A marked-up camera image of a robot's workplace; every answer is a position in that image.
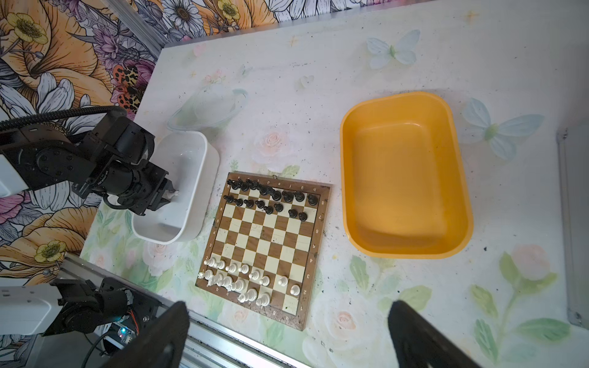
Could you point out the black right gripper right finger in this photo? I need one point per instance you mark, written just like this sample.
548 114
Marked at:
418 343

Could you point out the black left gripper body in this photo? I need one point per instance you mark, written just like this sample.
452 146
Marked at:
137 189

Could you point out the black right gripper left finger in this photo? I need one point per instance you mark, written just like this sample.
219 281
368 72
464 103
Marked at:
160 345

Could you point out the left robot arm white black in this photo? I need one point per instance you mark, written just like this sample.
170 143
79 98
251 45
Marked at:
98 150

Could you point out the wooden chess board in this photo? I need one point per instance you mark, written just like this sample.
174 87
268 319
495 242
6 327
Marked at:
263 249

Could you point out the white plastic tray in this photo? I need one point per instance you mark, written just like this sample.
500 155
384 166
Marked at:
192 164

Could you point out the yellow plastic tray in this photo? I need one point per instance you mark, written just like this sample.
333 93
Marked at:
404 190

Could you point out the grey metal box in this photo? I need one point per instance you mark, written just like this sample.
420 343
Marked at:
573 174

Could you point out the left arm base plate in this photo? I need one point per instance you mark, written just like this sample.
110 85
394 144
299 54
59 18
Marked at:
141 313

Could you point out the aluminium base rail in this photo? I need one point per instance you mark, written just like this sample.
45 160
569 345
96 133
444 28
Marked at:
208 343

